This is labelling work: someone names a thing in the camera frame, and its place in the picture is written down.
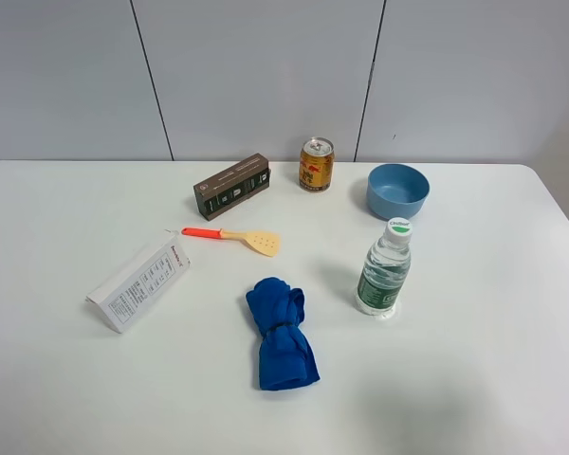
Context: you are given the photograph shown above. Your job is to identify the dark brown carton box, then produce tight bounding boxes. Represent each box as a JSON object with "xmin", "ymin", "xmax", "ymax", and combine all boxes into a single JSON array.
[{"xmin": 193, "ymin": 154, "xmax": 270, "ymax": 221}]

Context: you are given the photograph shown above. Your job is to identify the blue plastic bowl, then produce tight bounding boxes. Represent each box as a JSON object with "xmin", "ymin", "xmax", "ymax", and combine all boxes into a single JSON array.
[{"xmin": 366, "ymin": 163, "xmax": 431, "ymax": 220}]

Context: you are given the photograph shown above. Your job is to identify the white carton box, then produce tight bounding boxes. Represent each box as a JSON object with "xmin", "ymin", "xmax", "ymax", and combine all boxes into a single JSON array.
[{"xmin": 86, "ymin": 230, "xmax": 191, "ymax": 334}]

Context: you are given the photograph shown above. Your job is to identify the blue cloth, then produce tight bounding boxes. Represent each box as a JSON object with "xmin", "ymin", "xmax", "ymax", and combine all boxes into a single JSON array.
[{"xmin": 246, "ymin": 277, "xmax": 320, "ymax": 391}]

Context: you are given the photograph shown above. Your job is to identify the yellow spatula orange handle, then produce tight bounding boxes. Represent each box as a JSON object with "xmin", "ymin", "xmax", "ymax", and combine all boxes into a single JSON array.
[{"xmin": 181, "ymin": 227, "xmax": 281, "ymax": 257}]

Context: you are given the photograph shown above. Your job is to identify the clear water bottle green label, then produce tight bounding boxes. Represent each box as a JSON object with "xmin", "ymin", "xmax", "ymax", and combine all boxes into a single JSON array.
[{"xmin": 356, "ymin": 217, "xmax": 413, "ymax": 319}]

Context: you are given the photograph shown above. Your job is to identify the gold energy drink can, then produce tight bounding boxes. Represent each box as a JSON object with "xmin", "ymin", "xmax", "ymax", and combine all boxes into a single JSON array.
[{"xmin": 299, "ymin": 136, "xmax": 335, "ymax": 192}]

